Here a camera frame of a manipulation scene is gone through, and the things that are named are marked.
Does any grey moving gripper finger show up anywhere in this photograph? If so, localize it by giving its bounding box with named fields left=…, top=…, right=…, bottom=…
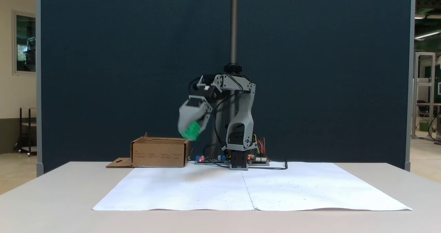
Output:
left=197, top=112, right=212, bottom=135

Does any dark blue partition panel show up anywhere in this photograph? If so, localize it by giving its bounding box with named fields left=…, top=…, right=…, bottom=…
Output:
left=36, top=0, right=412, bottom=177

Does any black power cable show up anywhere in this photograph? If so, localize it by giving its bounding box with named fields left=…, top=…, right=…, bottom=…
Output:
left=247, top=160, right=289, bottom=171

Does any aluminium frame rack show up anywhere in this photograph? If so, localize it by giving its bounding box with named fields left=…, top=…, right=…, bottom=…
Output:
left=411, top=51, right=437, bottom=141

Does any brown cardboard box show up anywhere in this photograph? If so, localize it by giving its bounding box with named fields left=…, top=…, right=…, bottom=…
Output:
left=105, top=132, right=192, bottom=168

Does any black tripod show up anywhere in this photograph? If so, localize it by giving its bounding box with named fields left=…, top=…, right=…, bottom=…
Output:
left=211, top=0, right=244, bottom=151

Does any black office chair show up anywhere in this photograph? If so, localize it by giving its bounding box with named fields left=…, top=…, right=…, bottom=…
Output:
left=416, top=99, right=432, bottom=131

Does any dark shelf cart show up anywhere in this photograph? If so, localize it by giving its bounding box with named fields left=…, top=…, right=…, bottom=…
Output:
left=14, top=107, right=38, bottom=157

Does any black gripper servo cable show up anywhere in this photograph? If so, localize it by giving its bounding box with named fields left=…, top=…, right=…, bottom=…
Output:
left=188, top=75, right=207, bottom=93

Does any circuit board with coloured wires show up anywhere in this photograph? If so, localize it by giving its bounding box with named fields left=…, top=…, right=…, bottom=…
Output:
left=248, top=135, right=270, bottom=166

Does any green die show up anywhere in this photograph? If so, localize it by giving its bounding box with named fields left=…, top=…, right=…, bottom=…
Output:
left=181, top=121, right=202, bottom=141

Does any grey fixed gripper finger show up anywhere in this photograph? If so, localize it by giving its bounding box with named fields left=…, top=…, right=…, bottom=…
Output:
left=177, top=105, right=207, bottom=134

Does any blue circuit board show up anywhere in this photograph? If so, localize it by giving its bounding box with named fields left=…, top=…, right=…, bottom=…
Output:
left=194, top=153, right=229, bottom=165

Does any framed window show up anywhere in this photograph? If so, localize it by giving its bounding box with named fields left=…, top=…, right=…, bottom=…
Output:
left=13, top=11, right=37, bottom=76

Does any white paper sheet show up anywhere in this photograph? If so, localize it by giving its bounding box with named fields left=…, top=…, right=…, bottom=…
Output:
left=241, top=162, right=413, bottom=212
left=92, top=162, right=256, bottom=212

